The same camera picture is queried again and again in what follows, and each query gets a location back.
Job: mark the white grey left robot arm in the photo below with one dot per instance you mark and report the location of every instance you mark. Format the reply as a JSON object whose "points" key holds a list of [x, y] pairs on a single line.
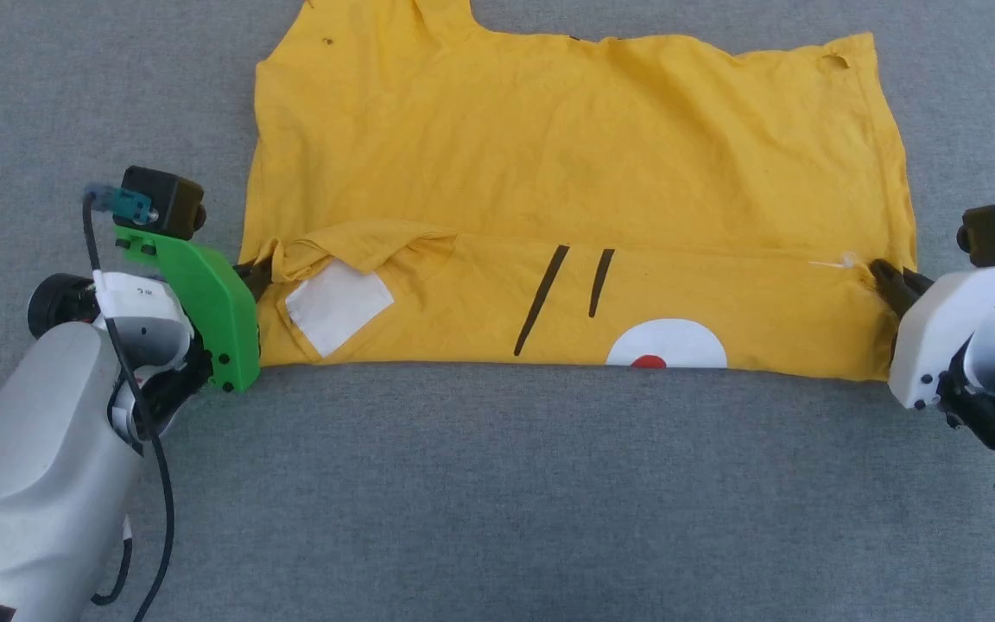
{"points": [[40, 466]]}

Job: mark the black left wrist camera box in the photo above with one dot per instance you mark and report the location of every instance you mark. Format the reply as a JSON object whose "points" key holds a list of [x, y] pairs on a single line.
{"points": [[161, 203]]}

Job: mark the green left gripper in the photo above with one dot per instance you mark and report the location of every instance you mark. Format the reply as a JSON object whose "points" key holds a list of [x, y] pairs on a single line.
{"points": [[212, 302]]}

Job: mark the yellow t-shirt garment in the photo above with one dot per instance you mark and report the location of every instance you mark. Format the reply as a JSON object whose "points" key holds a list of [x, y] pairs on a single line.
{"points": [[567, 155]]}

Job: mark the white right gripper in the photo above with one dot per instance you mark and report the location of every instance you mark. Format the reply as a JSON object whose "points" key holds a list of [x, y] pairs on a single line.
{"points": [[938, 337]]}

